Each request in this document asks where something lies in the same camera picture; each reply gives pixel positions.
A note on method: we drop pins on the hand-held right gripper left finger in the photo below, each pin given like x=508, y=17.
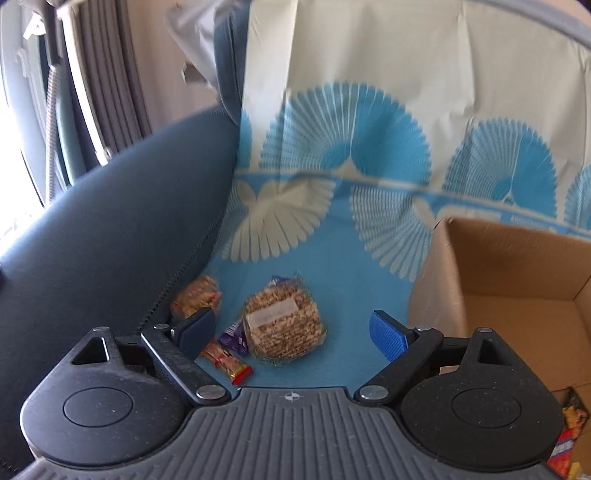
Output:
x=198, y=330

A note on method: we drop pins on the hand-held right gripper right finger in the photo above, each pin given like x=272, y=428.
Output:
x=388, y=337

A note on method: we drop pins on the clear orange cracker packet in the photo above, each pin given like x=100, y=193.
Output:
x=198, y=295

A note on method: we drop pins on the purple snack packet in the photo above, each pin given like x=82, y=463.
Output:
x=233, y=340

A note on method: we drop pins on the red snack bar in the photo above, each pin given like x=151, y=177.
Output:
x=226, y=362

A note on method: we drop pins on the clear bag of peanuts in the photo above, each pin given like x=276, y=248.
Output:
x=281, y=323

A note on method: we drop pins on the brown cardboard box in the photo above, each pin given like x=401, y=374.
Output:
x=508, y=277

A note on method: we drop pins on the dark printed snack packet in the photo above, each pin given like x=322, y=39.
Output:
x=572, y=410

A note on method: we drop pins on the red snack packet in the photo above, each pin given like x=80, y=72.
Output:
x=565, y=450

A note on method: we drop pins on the blue cream fan-print sheet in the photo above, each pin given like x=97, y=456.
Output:
x=369, y=277

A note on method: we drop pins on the white dotted pole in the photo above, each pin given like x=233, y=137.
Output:
x=52, y=138

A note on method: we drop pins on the grey curtain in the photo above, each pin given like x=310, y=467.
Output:
x=106, y=69

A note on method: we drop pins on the white window frame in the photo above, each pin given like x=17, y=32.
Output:
x=23, y=92

